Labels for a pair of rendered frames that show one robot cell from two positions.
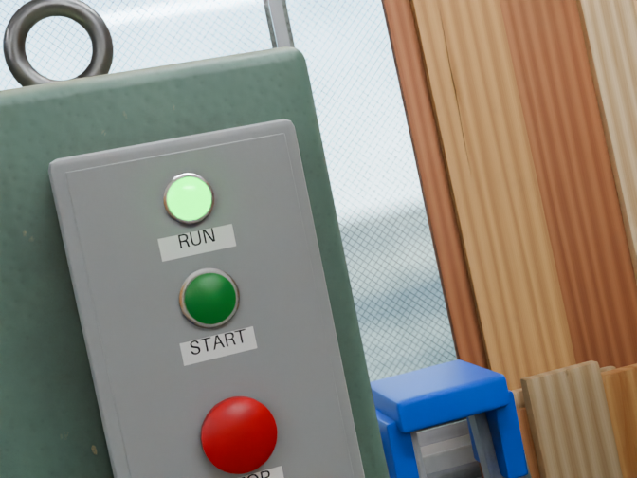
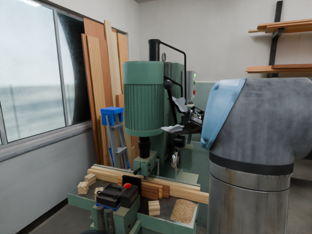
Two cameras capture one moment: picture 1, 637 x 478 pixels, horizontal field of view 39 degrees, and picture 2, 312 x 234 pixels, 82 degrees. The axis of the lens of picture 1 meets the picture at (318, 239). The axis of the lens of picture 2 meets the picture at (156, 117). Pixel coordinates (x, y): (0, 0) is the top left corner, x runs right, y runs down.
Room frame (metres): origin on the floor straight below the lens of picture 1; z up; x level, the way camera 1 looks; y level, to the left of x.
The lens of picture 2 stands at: (-0.07, 1.02, 1.44)
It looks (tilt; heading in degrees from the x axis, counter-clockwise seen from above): 12 degrees down; 306
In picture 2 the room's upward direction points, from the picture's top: straight up
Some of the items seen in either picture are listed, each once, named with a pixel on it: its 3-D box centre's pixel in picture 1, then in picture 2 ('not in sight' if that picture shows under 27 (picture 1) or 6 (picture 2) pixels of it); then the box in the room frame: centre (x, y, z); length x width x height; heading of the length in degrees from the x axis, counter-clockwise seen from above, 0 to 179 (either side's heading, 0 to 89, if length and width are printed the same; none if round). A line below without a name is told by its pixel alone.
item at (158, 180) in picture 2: not in sight; (139, 180); (0.48, 0.39, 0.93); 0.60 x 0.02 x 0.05; 15
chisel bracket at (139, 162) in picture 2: not in sight; (146, 163); (0.44, 0.38, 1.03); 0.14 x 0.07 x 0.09; 105
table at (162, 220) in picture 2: not in sight; (128, 205); (0.45, 0.51, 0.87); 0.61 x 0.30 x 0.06; 15
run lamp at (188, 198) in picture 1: (189, 198); not in sight; (0.36, 0.05, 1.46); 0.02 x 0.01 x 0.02; 105
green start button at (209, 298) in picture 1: (209, 298); not in sight; (0.36, 0.05, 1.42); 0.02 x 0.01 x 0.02; 105
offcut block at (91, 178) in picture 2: not in sight; (90, 178); (0.71, 0.53, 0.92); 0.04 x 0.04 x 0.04; 5
